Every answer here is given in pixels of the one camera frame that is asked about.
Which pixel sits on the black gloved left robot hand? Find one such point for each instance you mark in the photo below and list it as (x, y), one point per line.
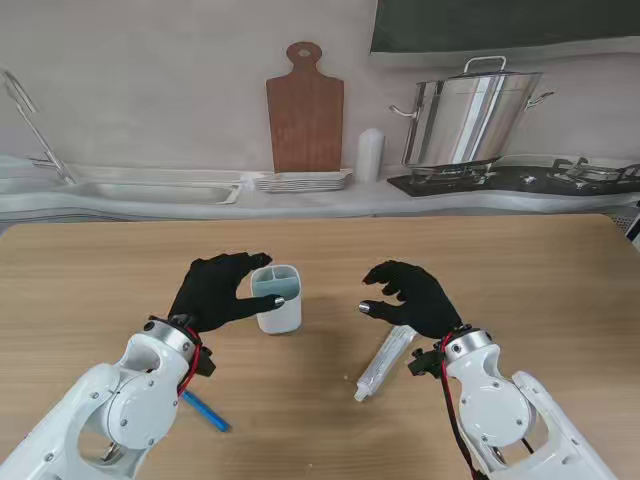
(210, 295)

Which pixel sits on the black gas stove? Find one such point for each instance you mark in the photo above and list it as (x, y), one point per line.
(510, 181)

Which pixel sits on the dark range hood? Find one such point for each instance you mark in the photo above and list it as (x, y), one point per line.
(500, 25)

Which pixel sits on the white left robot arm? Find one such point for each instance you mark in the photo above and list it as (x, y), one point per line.
(125, 405)

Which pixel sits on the stack of white plates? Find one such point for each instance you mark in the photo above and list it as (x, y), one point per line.
(300, 181)

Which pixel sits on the white cylindrical bottle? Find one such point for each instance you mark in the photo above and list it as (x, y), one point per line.
(370, 157)

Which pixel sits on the steel kitchen faucet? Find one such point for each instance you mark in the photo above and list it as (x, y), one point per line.
(37, 132)

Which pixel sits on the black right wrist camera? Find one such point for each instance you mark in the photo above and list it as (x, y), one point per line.
(425, 364)

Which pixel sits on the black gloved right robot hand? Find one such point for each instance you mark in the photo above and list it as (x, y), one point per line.
(425, 305)

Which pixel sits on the white toothbrush holder cup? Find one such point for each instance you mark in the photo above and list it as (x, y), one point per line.
(280, 315)

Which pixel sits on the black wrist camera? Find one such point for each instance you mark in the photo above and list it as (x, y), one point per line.
(425, 364)
(205, 365)

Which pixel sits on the perforated metal panel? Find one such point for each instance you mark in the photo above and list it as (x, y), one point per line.
(629, 220)

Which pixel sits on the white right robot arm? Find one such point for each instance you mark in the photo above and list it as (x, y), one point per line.
(495, 405)

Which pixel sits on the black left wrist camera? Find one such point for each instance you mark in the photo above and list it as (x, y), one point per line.
(205, 365)

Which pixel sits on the white toothpaste tube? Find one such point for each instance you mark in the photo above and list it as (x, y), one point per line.
(385, 362)

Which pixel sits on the steel kitchen sink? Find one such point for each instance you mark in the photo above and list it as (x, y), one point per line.
(160, 193)

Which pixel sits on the large steel stock pot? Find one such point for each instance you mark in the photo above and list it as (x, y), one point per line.
(465, 120)

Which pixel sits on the brown wooden cutting board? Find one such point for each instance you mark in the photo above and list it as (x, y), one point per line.
(305, 120)

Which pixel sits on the blue toothbrush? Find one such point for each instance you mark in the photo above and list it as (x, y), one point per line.
(210, 414)

